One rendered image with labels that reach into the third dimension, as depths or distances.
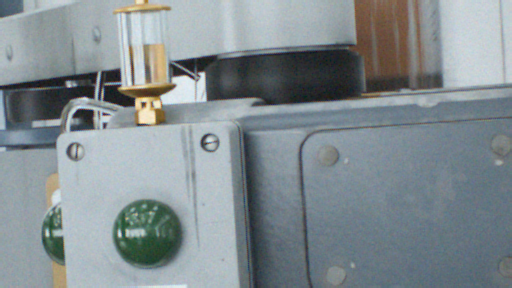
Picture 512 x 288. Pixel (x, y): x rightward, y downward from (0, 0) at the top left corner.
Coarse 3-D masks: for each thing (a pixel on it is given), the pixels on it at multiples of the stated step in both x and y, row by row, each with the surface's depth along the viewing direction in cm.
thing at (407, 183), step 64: (256, 128) 61; (320, 128) 60; (384, 128) 59; (448, 128) 59; (256, 192) 61; (320, 192) 60; (384, 192) 60; (448, 192) 59; (256, 256) 61; (320, 256) 60; (384, 256) 60; (448, 256) 59
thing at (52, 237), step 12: (60, 204) 59; (48, 216) 59; (60, 216) 58; (48, 228) 58; (60, 228) 58; (48, 240) 58; (60, 240) 58; (48, 252) 59; (60, 252) 58; (60, 264) 59
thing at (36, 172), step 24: (0, 168) 103; (24, 168) 102; (48, 168) 102; (0, 192) 103; (24, 192) 103; (48, 192) 101; (0, 216) 103; (24, 216) 103; (0, 240) 103; (24, 240) 103; (0, 264) 103; (24, 264) 103; (48, 264) 103
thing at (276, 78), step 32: (224, 64) 73; (256, 64) 71; (288, 64) 71; (320, 64) 71; (352, 64) 73; (224, 96) 73; (256, 96) 72; (288, 96) 71; (320, 96) 72; (352, 96) 73
